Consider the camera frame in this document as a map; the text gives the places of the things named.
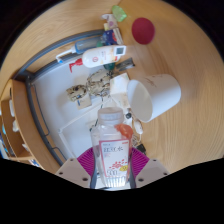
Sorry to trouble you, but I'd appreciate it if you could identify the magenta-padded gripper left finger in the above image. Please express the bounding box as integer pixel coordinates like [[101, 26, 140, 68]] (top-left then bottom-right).
[[54, 148, 98, 189]]

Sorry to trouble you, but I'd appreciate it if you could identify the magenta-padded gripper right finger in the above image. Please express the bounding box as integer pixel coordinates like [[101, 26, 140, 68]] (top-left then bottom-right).
[[130, 147, 171, 188]]

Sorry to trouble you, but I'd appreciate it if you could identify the clear pink-labelled drink bottle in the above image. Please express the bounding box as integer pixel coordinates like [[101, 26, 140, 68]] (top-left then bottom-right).
[[90, 106, 134, 188]]

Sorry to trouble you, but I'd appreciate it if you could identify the white paper cup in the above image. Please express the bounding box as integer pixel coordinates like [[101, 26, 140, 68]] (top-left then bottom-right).
[[126, 73, 182, 123]]

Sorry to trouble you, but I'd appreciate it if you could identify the white tissue pack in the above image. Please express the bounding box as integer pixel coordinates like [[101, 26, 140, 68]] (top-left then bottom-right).
[[109, 72, 133, 108]]

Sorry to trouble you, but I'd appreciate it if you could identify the brown tree creature figurine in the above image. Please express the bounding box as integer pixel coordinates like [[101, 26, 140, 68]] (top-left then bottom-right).
[[65, 68, 113, 104]]

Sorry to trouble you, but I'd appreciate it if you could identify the white red-pump lotion bottle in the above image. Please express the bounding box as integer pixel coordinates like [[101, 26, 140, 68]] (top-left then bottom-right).
[[68, 45, 118, 73]]

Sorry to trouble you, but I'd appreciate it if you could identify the flat round red coaster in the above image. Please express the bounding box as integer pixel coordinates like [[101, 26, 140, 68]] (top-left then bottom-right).
[[131, 17, 156, 46]]

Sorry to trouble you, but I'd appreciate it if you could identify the green packet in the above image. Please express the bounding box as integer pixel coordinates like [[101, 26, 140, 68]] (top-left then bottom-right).
[[111, 4, 128, 23]]

